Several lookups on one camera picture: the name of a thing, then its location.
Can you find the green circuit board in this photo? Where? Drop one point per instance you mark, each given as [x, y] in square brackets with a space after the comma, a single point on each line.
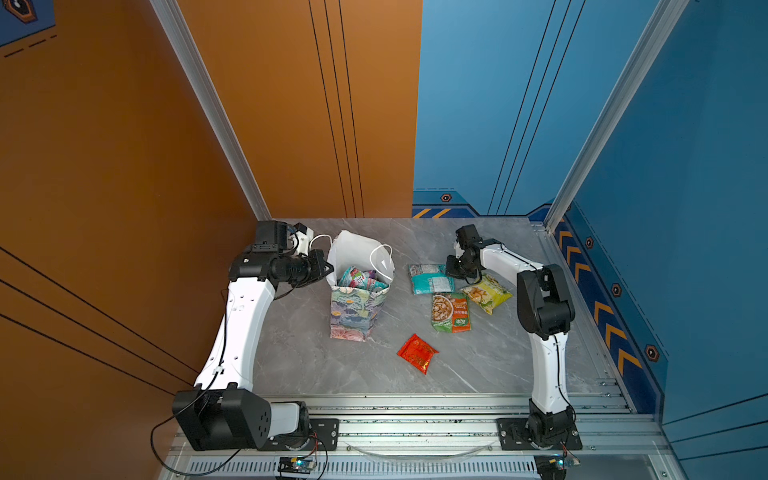
[563, 463]
[288, 466]

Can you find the yellow snack packet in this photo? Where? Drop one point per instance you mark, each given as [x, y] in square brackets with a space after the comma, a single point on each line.
[488, 293]

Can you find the green orange snack packet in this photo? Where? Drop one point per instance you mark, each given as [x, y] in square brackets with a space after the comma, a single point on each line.
[450, 313]

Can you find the floral paper gift bag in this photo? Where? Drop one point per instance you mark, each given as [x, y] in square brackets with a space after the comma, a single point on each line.
[353, 312]

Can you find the right green circuit board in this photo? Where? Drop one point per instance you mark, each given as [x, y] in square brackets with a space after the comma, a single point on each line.
[563, 463]

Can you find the left aluminium corner post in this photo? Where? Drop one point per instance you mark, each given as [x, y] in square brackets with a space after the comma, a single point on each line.
[179, 35]

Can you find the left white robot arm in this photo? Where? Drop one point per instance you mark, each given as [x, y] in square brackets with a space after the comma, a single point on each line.
[222, 411]

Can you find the left green circuit board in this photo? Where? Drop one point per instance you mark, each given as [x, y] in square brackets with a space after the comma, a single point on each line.
[288, 466]

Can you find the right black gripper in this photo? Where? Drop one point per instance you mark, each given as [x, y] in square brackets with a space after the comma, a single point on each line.
[452, 273]

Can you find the aluminium front rail frame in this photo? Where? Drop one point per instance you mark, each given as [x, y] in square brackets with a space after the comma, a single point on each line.
[458, 436]

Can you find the red small snack packet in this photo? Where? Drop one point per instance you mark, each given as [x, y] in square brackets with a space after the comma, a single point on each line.
[418, 353]

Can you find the right aluminium corner post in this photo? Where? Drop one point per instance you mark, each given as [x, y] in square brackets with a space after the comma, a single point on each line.
[650, 43]

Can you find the teal snack packet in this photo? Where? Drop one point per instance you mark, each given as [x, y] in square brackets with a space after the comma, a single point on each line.
[430, 279]

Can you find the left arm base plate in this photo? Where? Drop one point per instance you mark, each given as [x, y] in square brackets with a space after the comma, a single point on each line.
[326, 430]

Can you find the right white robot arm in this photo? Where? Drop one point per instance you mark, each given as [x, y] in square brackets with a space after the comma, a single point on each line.
[545, 310]

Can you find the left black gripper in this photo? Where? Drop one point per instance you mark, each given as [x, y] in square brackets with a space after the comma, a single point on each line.
[315, 259]

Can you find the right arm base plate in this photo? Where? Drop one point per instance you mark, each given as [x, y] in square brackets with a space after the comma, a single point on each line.
[515, 434]

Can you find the aluminium corner post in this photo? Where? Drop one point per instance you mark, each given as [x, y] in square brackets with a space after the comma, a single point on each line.
[179, 35]
[650, 43]

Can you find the teal Fox's candy bag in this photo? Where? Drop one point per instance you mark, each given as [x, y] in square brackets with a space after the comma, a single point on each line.
[367, 280]

